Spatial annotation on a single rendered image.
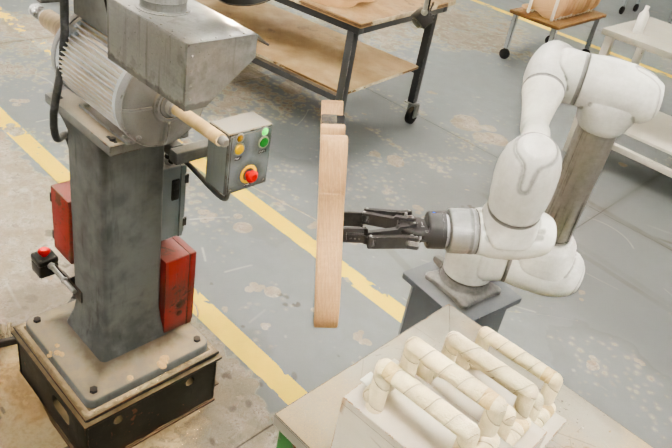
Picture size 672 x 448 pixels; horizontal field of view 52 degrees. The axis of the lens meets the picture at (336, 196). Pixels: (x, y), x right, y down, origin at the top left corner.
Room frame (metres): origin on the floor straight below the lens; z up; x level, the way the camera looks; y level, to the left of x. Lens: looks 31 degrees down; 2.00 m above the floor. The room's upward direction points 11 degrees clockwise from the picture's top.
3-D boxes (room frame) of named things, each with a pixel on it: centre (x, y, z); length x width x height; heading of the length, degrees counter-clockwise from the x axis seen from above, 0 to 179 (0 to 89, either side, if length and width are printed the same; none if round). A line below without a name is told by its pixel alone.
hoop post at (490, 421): (0.79, -0.32, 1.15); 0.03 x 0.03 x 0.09
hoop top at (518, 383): (0.97, -0.34, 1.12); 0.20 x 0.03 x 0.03; 53
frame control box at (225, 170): (1.78, 0.37, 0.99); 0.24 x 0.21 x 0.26; 50
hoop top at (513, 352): (1.10, -0.44, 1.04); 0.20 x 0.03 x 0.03; 53
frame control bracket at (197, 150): (1.74, 0.41, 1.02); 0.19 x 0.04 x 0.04; 140
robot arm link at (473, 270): (1.76, -0.46, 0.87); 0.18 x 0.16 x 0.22; 77
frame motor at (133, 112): (1.66, 0.59, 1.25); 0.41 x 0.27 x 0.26; 50
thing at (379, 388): (0.83, -0.13, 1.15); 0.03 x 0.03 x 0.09
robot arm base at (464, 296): (1.77, -0.44, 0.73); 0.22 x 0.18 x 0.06; 43
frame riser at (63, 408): (1.69, 0.65, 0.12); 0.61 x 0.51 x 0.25; 140
